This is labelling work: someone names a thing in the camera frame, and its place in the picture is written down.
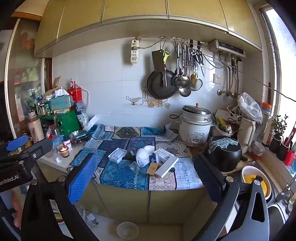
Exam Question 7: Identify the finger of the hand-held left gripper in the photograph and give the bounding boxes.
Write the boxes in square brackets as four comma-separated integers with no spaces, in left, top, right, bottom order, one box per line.
[20,139,53,161]
[0,136,29,160]

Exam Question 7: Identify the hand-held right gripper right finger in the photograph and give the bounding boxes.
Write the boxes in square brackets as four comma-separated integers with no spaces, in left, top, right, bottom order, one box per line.
[193,153,271,241]

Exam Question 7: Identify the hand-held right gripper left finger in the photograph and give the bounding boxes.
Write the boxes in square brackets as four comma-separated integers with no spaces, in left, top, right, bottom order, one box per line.
[21,152,100,241]

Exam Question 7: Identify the white plastic tray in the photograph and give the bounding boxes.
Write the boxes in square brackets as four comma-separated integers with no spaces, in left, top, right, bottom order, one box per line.
[108,148,127,163]

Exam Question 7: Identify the long white box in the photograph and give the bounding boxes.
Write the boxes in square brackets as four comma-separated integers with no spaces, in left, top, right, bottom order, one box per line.
[154,156,179,178]

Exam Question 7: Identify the clear plastic cup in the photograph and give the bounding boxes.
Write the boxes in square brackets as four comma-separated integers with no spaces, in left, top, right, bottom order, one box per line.
[128,161,142,173]

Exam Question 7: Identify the small brown box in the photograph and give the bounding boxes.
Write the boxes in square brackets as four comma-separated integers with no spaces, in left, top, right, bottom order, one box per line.
[146,162,162,177]

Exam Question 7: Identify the round clear plastic bin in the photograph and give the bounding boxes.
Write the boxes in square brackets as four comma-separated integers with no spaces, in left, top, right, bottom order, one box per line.
[116,222,139,238]

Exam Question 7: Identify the person's left hand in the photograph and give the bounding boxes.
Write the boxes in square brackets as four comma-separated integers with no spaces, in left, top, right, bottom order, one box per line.
[11,191,23,229]

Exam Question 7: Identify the tall white flask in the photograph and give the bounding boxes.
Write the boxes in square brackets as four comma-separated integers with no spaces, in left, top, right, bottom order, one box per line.
[26,111,45,144]

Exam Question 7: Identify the black pot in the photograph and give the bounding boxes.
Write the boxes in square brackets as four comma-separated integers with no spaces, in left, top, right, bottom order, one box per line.
[206,136,242,172]

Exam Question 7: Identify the blue crochet cloth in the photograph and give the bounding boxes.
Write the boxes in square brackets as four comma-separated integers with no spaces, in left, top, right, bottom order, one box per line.
[208,138,239,154]

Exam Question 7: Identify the green tin box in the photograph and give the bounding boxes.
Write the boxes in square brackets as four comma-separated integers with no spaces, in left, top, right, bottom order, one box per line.
[54,109,81,137]

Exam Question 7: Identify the clear plastic wrappers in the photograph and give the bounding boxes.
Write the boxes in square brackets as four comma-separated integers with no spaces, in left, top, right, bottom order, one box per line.
[79,206,100,226]

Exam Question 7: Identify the blue patterned tablecloth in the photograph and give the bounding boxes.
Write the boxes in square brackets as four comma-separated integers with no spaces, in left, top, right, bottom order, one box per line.
[67,124,205,191]

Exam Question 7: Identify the shiny glass bowl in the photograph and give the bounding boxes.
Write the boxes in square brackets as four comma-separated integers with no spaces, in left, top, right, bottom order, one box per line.
[69,130,89,142]

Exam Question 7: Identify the yellow bowl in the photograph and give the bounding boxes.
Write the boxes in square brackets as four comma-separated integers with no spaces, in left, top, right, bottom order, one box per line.
[241,166,273,201]

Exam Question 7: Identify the white utensil bucket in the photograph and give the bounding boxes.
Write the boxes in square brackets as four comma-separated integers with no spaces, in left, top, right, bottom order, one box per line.
[211,116,238,139]

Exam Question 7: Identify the beige base cabinet doors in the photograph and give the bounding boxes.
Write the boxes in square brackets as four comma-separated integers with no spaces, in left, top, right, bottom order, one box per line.
[75,181,219,224]

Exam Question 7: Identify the teal tissue box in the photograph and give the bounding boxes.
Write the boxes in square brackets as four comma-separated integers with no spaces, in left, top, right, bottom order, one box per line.
[50,89,74,111]

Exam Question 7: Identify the white rice cooker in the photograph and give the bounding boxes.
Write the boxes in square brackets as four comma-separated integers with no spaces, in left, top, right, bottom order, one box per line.
[179,103,213,147]

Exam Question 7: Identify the clear plastic bag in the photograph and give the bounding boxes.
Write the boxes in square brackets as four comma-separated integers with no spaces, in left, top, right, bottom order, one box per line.
[75,102,89,127]

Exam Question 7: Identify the white flat lid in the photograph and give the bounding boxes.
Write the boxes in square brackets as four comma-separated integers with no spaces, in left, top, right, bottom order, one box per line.
[83,115,100,132]

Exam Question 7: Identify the stack of small bowls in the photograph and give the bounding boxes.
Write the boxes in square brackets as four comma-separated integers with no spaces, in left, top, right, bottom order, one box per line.
[252,141,265,160]

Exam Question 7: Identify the white electric kettle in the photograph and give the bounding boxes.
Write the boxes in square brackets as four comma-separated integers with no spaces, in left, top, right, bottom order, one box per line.
[238,116,257,154]

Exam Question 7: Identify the brown cardboard piece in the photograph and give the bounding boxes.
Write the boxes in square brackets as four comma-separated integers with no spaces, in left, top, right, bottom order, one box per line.
[43,76,62,99]

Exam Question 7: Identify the red box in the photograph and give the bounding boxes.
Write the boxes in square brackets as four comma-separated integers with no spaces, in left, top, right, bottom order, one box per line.
[68,79,83,103]

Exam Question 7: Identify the glass display cabinet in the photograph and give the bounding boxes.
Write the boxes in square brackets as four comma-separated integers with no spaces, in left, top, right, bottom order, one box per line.
[5,19,53,144]

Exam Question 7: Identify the white bottle with orange cap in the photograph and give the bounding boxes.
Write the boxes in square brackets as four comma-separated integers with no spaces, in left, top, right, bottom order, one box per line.
[261,102,273,145]

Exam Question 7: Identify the steel sink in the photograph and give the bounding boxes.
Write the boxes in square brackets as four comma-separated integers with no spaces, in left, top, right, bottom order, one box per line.
[240,160,294,234]

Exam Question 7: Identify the steel faucet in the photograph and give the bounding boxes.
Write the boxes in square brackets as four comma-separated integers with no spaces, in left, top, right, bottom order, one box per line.
[275,171,296,214]

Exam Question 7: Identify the white plastic bag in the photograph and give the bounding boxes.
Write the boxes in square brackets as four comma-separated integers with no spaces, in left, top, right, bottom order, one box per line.
[238,92,263,124]

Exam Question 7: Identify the red plastic holder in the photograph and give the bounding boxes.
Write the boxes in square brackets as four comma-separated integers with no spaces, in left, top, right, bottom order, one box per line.
[284,148,296,166]

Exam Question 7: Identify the metal water pipes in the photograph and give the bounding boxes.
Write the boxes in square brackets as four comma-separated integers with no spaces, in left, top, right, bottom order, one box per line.
[217,53,243,98]

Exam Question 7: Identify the mesh strainer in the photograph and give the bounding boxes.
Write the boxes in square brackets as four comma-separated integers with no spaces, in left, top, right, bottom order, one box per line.
[189,74,203,91]

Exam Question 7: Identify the black wok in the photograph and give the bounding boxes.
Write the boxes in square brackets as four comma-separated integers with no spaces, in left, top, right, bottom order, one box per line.
[147,70,178,100]

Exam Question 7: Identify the steel slotted skimmer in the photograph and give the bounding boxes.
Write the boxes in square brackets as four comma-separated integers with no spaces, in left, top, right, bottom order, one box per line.
[175,44,190,88]

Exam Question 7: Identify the steel masher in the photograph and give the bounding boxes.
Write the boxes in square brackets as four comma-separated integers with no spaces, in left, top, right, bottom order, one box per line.
[184,45,193,69]

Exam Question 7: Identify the kitchen scissors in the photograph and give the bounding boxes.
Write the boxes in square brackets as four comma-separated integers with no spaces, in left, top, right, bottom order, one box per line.
[191,50,205,77]

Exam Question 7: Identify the steel cleaver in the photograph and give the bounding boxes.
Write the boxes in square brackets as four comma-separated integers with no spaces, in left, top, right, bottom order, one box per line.
[151,49,168,88]

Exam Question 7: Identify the white power strip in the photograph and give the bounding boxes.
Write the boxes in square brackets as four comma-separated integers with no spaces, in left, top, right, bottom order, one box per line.
[130,38,140,65]

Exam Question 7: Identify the white water heater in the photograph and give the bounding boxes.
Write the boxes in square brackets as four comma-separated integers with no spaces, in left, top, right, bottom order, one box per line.
[209,39,246,56]

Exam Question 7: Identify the window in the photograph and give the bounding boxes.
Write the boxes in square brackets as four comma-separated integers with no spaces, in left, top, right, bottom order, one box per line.
[261,5,296,130]

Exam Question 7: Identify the white cable bundle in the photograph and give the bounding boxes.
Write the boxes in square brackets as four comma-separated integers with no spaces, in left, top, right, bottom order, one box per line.
[227,104,242,121]

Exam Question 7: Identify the black cable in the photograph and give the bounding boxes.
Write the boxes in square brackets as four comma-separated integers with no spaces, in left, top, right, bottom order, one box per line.
[243,72,296,102]

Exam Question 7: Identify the metal utensil rail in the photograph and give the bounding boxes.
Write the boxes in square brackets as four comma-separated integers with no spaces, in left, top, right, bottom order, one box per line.
[135,36,206,45]

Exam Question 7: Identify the yellow-green wall cabinet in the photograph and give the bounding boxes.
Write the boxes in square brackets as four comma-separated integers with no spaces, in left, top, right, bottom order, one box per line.
[33,0,263,58]

